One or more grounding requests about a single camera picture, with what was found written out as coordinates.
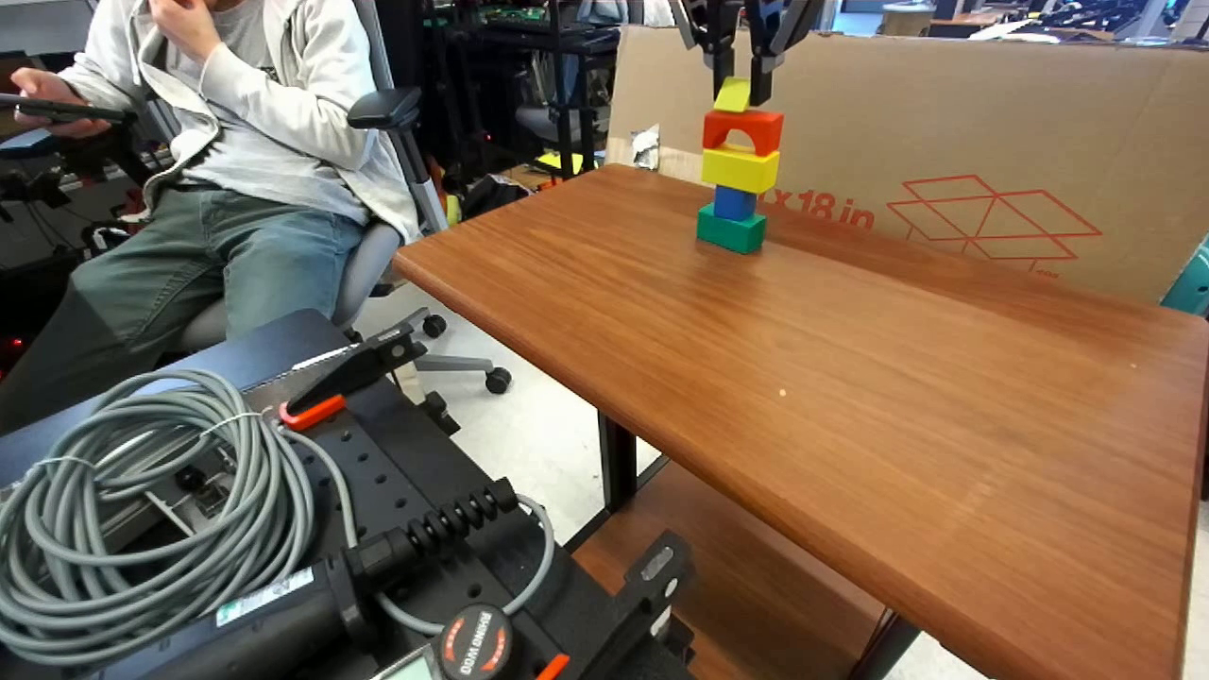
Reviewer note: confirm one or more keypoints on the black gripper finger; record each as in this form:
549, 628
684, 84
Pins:
769, 63
721, 44

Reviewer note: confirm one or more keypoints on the small yellow cube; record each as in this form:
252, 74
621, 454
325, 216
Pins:
733, 95

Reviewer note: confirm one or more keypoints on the red arch block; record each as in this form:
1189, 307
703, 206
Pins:
743, 120

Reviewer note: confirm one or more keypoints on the yellow rectangular block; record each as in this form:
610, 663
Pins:
743, 171

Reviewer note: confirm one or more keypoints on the blue block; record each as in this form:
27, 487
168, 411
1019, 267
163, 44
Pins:
733, 202

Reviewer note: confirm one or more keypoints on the green base block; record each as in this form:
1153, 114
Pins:
731, 230

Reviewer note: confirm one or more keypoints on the black equipment rack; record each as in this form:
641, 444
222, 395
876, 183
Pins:
504, 76

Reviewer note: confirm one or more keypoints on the large cardboard box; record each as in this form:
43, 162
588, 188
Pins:
1005, 114

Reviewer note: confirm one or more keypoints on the grey office chair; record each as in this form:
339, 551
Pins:
368, 267

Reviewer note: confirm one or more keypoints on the black table leg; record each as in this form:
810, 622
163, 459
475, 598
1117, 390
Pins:
619, 459
881, 644

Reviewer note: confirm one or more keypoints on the seated person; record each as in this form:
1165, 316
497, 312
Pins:
277, 114

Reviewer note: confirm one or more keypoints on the teal object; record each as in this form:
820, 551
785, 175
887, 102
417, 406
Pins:
1193, 284

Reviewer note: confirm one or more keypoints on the wooden lower table panel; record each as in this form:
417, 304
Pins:
731, 579

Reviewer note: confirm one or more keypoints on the round black red knob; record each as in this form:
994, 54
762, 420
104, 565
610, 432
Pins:
475, 644

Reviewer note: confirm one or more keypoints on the dark tablet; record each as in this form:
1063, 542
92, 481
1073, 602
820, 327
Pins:
61, 105

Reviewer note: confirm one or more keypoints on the black power adapter with label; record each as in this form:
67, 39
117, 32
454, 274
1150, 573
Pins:
252, 617

